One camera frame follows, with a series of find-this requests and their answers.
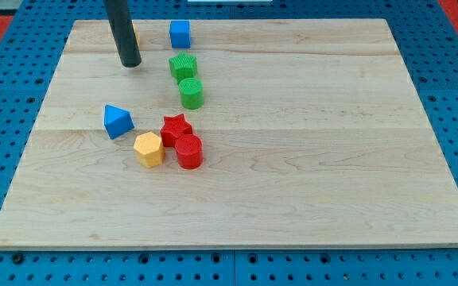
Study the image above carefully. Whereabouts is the green star block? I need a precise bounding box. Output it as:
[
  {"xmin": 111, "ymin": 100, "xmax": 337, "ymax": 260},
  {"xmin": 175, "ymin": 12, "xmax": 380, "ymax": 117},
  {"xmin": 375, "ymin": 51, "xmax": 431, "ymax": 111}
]
[{"xmin": 169, "ymin": 52, "xmax": 197, "ymax": 83}]

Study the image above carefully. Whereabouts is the blue triangular prism block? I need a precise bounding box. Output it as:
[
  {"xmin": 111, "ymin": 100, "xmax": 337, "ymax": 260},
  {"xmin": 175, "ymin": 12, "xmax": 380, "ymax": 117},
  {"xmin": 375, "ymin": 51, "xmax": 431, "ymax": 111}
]
[{"xmin": 103, "ymin": 105, "xmax": 134, "ymax": 140}]

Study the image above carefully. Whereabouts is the red star block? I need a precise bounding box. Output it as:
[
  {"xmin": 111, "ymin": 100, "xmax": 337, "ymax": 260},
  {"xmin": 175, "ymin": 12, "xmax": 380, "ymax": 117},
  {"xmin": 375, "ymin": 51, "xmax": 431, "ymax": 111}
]
[{"xmin": 160, "ymin": 114, "xmax": 193, "ymax": 147}]

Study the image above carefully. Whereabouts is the red cylinder block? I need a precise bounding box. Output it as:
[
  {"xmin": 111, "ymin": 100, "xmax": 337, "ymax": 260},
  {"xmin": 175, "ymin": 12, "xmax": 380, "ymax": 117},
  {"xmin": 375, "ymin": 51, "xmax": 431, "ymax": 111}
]
[{"xmin": 174, "ymin": 134, "xmax": 204, "ymax": 169}]

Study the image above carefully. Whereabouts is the green cylinder block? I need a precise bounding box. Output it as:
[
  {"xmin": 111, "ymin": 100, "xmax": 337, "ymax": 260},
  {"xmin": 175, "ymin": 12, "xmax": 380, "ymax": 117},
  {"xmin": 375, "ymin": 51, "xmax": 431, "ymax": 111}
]
[{"xmin": 178, "ymin": 78, "xmax": 204, "ymax": 110}]

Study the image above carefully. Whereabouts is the blue cube block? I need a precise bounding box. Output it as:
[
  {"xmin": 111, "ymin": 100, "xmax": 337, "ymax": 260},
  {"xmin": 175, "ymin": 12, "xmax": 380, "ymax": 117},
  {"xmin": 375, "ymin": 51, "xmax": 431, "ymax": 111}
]
[{"xmin": 169, "ymin": 20, "xmax": 191, "ymax": 49}]

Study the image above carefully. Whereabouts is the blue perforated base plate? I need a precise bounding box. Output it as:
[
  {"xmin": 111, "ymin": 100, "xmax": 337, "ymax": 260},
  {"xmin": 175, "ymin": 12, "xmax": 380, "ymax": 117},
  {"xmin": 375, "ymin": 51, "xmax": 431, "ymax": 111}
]
[{"xmin": 0, "ymin": 0, "xmax": 458, "ymax": 285}]

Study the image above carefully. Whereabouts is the light wooden board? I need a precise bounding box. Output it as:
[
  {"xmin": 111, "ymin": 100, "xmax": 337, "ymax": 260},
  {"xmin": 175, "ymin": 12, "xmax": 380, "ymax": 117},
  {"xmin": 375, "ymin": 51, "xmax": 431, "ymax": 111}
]
[{"xmin": 0, "ymin": 18, "xmax": 458, "ymax": 251}]

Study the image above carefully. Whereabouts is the yellow hexagon block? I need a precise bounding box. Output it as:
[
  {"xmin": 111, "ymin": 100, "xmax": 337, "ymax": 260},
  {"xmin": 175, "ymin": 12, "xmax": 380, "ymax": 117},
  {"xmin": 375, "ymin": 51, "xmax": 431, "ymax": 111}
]
[{"xmin": 134, "ymin": 132, "xmax": 165, "ymax": 168}]

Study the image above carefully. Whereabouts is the yellow block behind stick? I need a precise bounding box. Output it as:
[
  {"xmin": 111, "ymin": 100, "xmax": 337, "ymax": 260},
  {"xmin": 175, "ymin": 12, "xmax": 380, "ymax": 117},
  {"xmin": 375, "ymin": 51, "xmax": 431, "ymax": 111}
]
[{"xmin": 132, "ymin": 23, "xmax": 140, "ymax": 46}]

